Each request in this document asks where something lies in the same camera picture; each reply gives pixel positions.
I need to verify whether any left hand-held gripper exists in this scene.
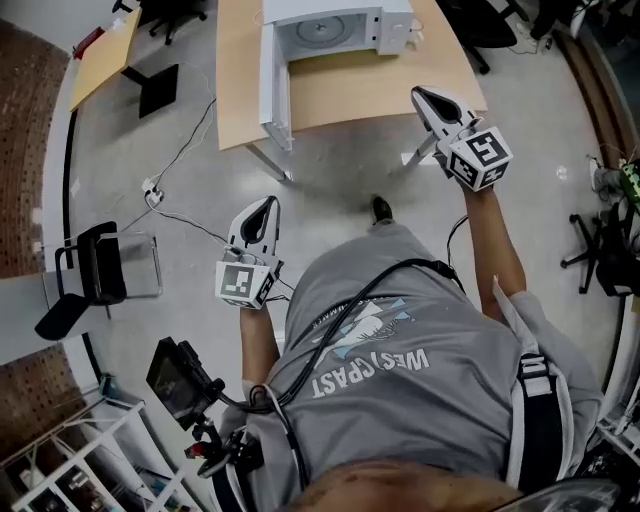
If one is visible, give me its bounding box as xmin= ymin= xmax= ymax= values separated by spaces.
xmin=215 ymin=195 xmax=285 ymax=312

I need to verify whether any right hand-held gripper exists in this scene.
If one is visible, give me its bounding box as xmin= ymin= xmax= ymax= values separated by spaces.
xmin=410 ymin=85 xmax=516 ymax=194

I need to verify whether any white microwave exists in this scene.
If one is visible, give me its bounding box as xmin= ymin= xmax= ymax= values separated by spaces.
xmin=258 ymin=0 xmax=415 ymax=153

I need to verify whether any person's right forearm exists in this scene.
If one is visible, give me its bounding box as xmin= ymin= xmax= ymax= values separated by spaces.
xmin=462 ymin=188 xmax=529 ymax=329

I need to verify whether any person's left forearm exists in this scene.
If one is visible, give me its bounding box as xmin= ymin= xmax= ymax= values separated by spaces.
xmin=238 ymin=303 xmax=282 ymax=399

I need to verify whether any black office chair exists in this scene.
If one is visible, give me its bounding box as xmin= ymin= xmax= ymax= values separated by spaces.
xmin=111 ymin=0 xmax=209 ymax=47
xmin=559 ymin=198 xmax=640 ymax=299
xmin=435 ymin=0 xmax=532 ymax=77

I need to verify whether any large light wooden table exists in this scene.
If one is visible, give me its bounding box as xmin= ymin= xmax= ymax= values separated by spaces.
xmin=215 ymin=0 xmax=489 ymax=184

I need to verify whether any white power strip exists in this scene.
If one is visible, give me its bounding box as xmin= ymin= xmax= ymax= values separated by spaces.
xmin=141 ymin=176 xmax=167 ymax=209

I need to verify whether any person's dark shoe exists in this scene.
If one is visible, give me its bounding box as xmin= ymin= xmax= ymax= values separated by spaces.
xmin=370 ymin=195 xmax=395 ymax=226

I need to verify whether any green board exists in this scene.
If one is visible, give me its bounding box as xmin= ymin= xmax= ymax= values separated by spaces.
xmin=618 ymin=158 xmax=640 ymax=204

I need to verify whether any small wooden table black base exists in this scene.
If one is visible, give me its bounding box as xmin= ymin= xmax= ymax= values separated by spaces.
xmin=68 ymin=6 xmax=180 ymax=120

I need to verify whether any person's gray shirt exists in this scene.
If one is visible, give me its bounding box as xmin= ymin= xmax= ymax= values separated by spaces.
xmin=219 ymin=222 xmax=606 ymax=504

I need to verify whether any red box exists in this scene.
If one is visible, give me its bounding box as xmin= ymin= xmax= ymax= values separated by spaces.
xmin=72 ymin=27 xmax=107 ymax=58

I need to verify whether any white shelf rack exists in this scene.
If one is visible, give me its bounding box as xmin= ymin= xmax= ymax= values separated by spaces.
xmin=0 ymin=399 xmax=204 ymax=512

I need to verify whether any black floor cable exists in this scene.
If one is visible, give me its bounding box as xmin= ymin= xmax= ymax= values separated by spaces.
xmin=119 ymin=97 xmax=219 ymax=234

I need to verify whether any black body cable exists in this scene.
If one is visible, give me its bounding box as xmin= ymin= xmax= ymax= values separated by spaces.
xmin=219 ymin=257 xmax=467 ymax=416

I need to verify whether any black metal frame chair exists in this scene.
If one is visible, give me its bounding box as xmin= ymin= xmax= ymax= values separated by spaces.
xmin=33 ymin=220 xmax=164 ymax=342

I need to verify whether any black monitor on mount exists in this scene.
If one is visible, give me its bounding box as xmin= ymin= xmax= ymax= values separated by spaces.
xmin=145 ymin=337 xmax=227 ymax=433

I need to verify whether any black clamp mount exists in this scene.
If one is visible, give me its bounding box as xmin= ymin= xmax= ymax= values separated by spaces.
xmin=183 ymin=414 xmax=264 ymax=482

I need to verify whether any black harness strap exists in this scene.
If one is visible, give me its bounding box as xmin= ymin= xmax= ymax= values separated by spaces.
xmin=508 ymin=352 xmax=567 ymax=495

